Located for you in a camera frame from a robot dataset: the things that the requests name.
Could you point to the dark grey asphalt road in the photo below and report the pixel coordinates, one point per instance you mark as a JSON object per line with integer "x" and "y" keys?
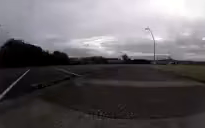
{"x": 123, "y": 96}

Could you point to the grey street lamp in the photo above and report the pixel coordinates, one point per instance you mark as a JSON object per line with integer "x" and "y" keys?
{"x": 154, "y": 46}

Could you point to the dark bushes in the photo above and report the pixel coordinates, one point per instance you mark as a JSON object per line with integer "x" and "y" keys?
{"x": 26, "y": 53}

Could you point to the grass field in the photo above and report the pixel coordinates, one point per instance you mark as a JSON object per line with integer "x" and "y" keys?
{"x": 193, "y": 71}

